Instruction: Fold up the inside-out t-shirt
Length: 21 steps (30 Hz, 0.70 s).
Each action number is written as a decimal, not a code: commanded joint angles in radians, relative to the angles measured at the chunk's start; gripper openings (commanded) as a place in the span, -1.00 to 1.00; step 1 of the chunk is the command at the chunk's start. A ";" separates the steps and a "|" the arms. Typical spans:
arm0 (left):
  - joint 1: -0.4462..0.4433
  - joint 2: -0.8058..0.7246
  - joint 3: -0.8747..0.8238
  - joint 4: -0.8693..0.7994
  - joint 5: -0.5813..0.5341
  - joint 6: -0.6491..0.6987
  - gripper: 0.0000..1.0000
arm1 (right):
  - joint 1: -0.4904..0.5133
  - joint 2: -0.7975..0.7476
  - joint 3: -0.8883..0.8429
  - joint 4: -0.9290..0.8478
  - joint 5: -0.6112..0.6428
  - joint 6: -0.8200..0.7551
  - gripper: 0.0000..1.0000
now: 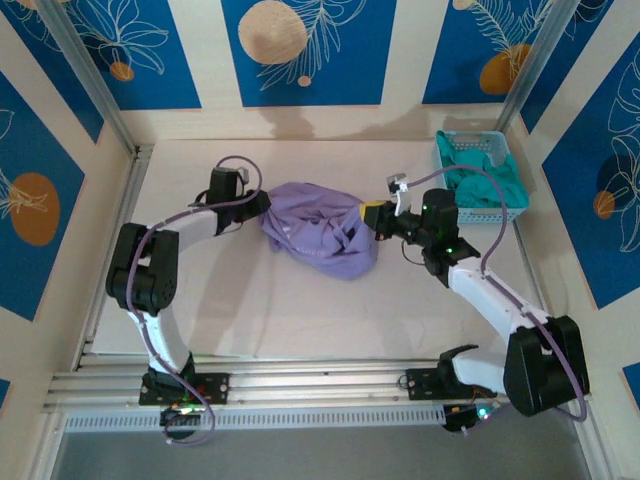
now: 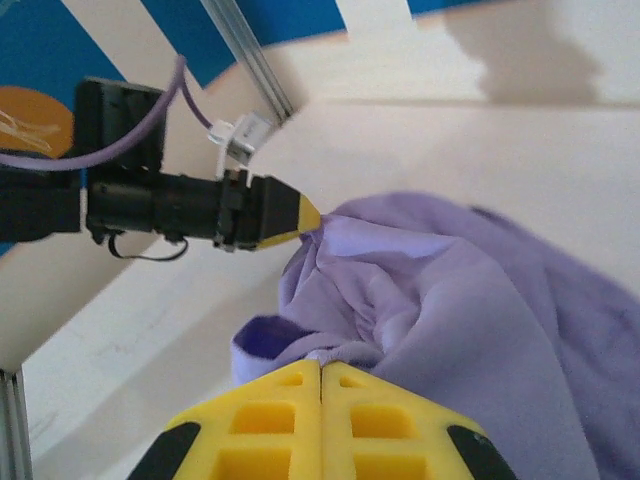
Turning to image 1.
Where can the light blue plastic basket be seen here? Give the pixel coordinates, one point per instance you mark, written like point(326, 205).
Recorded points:
point(487, 216)

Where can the purple t-shirt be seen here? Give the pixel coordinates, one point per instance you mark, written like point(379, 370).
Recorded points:
point(310, 210)

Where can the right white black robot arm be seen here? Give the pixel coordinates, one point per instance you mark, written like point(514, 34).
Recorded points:
point(540, 370)

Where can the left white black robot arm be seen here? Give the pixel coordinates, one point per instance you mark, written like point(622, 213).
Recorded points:
point(145, 270)

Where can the teal garment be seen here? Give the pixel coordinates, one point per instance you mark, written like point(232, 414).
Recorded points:
point(470, 192)

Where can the white table cover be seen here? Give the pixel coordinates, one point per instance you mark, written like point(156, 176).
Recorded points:
point(325, 320)

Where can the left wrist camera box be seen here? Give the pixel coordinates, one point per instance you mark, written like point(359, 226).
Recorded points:
point(243, 175)

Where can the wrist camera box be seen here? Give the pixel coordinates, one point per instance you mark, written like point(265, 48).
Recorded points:
point(396, 181)
point(243, 175)

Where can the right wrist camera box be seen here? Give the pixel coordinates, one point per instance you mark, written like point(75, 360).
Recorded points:
point(396, 181)

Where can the aluminium side rail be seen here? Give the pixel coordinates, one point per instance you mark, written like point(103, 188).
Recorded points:
point(134, 185)
point(530, 270)

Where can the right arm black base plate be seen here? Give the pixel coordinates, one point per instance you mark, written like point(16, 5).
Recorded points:
point(422, 384)

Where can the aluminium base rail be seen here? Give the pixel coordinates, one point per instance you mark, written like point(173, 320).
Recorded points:
point(325, 382)

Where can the aluminium frame post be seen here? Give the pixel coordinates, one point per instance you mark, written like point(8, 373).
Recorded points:
point(82, 55)
point(537, 60)

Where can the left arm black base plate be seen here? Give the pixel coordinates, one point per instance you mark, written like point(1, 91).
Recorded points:
point(215, 387)

